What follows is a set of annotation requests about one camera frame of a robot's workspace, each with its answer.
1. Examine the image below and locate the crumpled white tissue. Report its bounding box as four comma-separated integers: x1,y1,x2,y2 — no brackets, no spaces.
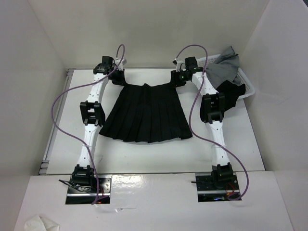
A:
24,215,60,231

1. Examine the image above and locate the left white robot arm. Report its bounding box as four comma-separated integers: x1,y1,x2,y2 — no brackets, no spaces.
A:
70,56,127,194

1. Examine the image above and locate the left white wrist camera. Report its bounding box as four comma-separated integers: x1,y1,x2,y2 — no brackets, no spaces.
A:
115,58,127,71

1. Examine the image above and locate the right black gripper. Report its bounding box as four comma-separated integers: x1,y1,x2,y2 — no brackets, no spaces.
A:
168,69,189,89

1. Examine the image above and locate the black skirt in basket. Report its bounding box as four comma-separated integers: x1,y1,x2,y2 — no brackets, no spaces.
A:
216,80,246,111

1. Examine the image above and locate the black pleated skirt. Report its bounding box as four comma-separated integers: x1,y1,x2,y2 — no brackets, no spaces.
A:
99,83,193,143

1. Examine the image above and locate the white plastic basket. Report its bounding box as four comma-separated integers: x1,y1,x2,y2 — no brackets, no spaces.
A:
196,54,256,100

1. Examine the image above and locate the purple cable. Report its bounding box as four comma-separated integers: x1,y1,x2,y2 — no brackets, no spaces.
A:
52,44,126,205
175,44,249,201

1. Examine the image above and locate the grey skirt in basket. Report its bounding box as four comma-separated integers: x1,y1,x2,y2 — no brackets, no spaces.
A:
205,46,241,89

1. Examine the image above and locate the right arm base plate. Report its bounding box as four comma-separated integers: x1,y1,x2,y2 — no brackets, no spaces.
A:
191,173,241,202

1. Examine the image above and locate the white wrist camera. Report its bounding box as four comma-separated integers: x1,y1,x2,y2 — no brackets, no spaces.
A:
172,58,186,72
115,58,127,71

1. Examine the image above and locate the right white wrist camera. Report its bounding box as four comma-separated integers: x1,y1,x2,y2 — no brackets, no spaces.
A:
172,58,186,72

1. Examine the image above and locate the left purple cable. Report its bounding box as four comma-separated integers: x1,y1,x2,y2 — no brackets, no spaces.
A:
52,44,126,205

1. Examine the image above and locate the aluminium table edge rail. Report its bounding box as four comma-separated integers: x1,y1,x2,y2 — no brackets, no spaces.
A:
38,69,74,175

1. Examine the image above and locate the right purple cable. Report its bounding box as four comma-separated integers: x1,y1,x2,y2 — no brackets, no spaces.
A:
175,44,249,201

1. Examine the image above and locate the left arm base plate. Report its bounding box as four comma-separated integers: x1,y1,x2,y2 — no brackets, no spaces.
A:
58,175,112,205

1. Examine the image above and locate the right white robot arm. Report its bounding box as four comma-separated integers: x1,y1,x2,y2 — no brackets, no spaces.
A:
171,57,233,190

